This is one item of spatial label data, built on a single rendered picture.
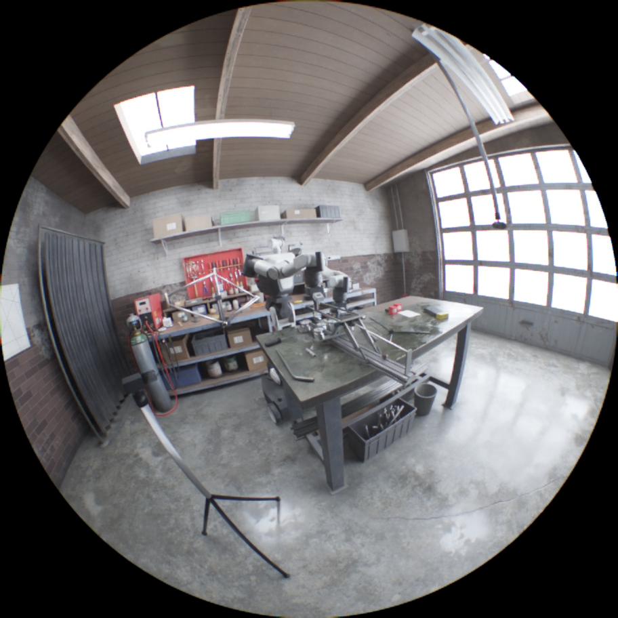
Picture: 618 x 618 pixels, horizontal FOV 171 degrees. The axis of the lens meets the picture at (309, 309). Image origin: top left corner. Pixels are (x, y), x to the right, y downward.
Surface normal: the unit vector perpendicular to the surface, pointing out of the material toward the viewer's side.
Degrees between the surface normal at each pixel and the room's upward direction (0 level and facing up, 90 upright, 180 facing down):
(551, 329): 90
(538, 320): 90
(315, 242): 90
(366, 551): 0
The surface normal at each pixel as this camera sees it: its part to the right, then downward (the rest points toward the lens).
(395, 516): -0.12, -0.97
